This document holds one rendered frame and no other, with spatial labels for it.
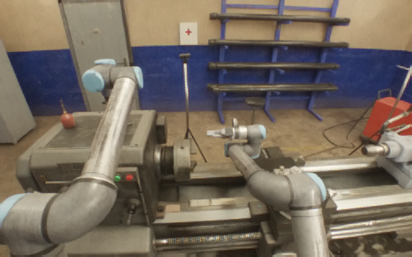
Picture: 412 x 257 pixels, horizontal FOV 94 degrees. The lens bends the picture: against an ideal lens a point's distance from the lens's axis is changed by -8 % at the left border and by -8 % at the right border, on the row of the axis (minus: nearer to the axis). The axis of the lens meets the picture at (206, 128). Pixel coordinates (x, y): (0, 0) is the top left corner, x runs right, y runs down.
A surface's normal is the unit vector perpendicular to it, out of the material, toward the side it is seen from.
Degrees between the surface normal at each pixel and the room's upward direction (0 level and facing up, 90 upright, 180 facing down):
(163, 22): 90
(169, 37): 90
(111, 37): 90
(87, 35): 90
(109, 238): 32
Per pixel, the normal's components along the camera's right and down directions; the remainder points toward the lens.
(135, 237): 0.04, -0.47
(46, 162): 0.05, -0.26
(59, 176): 0.07, 0.50
